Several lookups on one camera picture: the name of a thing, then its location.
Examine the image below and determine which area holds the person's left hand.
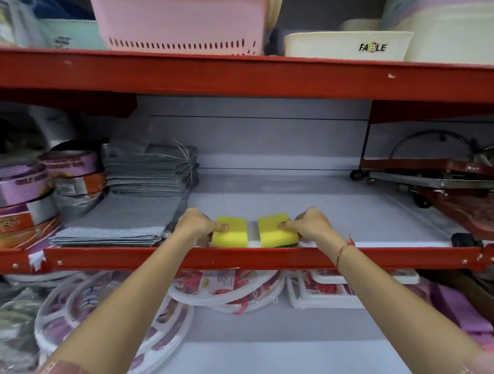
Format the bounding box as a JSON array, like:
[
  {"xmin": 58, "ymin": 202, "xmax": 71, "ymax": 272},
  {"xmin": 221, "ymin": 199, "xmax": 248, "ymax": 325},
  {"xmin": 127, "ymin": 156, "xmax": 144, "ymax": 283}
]
[{"xmin": 172, "ymin": 206, "xmax": 231, "ymax": 250}]

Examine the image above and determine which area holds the person's right hand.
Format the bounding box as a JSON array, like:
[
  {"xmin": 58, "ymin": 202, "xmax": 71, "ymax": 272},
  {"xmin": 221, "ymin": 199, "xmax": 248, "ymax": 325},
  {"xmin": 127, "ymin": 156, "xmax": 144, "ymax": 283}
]
[{"xmin": 277, "ymin": 205, "xmax": 352, "ymax": 258}]

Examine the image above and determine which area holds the yellow sponge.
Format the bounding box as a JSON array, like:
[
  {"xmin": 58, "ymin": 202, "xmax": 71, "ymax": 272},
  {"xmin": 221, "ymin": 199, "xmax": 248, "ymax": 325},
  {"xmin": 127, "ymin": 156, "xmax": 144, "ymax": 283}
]
[
  {"xmin": 257, "ymin": 211, "xmax": 301, "ymax": 249},
  {"xmin": 210, "ymin": 214, "xmax": 250, "ymax": 250}
]

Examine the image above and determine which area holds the person's left forearm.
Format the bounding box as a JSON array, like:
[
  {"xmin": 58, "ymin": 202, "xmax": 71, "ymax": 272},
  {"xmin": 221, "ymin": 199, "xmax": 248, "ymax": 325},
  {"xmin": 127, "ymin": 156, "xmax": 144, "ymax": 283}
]
[{"xmin": 37, "ymin": 230, "xmax": 204, "ymax": 374}]

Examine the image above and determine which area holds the person's right forearm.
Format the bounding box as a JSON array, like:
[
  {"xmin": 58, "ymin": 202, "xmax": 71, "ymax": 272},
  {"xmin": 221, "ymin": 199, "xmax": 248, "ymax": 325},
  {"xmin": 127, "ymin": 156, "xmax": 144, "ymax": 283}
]
[{"xmin": 335, "ymin": 234, "xmax": 488, "ymax": 374}]

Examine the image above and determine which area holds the stack of white red round hangers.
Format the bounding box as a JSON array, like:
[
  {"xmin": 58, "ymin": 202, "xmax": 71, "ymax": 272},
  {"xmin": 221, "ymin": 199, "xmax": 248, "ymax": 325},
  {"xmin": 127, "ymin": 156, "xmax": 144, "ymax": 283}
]
[{"xmin": 166, "ymin": 265, "xmax": 288, "ymax": 318}]

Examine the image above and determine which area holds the stack of white rectangular hangers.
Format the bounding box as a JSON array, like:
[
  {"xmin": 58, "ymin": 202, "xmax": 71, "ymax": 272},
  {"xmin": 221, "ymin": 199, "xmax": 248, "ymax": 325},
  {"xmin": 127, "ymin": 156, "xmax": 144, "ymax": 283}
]
[{"xmin": 286, "ymin": 263, "xmax": 422, "ymax": 314}]

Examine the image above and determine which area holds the stack of folded grey cloths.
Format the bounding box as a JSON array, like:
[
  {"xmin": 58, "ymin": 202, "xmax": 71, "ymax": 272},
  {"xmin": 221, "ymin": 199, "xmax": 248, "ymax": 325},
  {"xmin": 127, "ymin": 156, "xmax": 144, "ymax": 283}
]
[{"xmin": 101, "ymin": 140, "xmax": 202, "ymax": 200}]

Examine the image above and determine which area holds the stack of flat grey cloths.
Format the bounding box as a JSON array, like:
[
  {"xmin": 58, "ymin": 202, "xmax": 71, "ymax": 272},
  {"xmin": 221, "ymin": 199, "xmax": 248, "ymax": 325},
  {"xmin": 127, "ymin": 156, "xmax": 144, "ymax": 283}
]
[{"xmin": 47, "ymin": 187, "xmax": 194, "ymax": 253}]

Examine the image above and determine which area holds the red metal shelf rack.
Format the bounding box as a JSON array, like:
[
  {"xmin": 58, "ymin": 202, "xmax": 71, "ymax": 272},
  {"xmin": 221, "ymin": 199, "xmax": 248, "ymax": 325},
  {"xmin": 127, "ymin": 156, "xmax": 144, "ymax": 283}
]
[{"xmin": 0, "ymin": 20, "xmax": 494, "ymax": 298}]

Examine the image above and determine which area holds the red wheeled metal trolley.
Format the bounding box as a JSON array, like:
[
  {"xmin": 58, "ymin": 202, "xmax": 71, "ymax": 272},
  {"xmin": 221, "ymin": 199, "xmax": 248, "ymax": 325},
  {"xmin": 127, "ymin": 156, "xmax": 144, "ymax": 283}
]
[
  {"xmin": 411, "ymin": 182, "xmax": 494, "ymax": 251},
  {"xmin": 349, "ymin": 150, "xmax": 494, "ymax": 198}
]

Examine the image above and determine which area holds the cream plastic tub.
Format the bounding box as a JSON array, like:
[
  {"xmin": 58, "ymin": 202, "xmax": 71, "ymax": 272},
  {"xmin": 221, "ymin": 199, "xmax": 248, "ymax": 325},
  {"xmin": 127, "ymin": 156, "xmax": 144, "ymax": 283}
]
[{"xmin": 283, "ymin": 26, "xmax": 416, "ymax": 68}]

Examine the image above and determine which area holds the stack of foil tape rolls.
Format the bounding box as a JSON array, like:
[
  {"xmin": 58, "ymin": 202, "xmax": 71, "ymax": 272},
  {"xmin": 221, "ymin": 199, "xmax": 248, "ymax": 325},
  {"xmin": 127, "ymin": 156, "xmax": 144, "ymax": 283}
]
[{"xmin": 0, "ymin": 138, "xmax": 112, "ymax": 254}]

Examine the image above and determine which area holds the pile of pink cloths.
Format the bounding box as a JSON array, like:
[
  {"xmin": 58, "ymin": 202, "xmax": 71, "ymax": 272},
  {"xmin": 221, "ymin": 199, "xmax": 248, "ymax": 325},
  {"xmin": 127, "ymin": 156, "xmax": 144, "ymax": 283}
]
[{"xmin": 429, "ymin": 278, "xmax": 494, "ymax": 350}]

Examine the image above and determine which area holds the pink plastic basket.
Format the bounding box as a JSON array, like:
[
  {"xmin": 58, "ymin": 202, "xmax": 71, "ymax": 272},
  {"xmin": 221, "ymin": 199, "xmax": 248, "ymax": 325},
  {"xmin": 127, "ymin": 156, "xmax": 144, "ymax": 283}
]
[{"xmin": 88, "ymin": 0, "xmax": 287, "ymax": 65}]

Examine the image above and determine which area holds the pile of clear plastic bags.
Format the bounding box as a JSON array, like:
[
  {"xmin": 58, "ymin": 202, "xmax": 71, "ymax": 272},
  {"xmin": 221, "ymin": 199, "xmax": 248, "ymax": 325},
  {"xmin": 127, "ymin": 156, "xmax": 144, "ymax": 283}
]
[{"xmin": 0, "ymin": 280, "xmax": 48, "ymax": 374}]

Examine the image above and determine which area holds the mint green plastic container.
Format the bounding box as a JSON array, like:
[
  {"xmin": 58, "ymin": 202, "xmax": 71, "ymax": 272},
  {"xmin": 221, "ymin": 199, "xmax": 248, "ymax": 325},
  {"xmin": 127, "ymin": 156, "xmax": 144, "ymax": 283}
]
[{"xmin": 39, "ymin": 15, "xmax": 109, "ymax": 54}]

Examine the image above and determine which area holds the stack of pastel plastic tubs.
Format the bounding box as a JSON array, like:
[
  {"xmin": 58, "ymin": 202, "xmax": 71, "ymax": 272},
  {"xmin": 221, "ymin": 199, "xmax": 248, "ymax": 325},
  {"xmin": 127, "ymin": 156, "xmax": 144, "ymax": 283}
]
[{"xmin": 379, "ymin": 0, "xmax": 494, "ymax": 72}]

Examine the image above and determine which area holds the clear plastic packet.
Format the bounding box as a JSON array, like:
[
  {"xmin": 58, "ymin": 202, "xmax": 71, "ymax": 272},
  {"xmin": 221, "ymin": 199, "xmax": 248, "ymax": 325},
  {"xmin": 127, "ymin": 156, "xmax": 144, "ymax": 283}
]
[{"xmin": 0, "ymin": 0, "xmax": 55, "ymax": 52}]

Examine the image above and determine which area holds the red thread bracelet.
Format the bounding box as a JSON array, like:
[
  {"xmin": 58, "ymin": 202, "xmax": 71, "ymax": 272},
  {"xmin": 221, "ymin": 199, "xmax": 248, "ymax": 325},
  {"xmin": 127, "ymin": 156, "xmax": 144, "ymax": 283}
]
[{"xmin": 334, "ymin": 234, "xmax": 357, "ymax": 270}]

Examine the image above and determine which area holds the metal wire hoop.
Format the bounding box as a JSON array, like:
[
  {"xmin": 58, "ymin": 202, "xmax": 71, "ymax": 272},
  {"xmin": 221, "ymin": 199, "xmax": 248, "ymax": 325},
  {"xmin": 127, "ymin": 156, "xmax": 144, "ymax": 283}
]
[{"xmin": 388, "ymin": 127, "xmax": 481, "ymax": 162}]

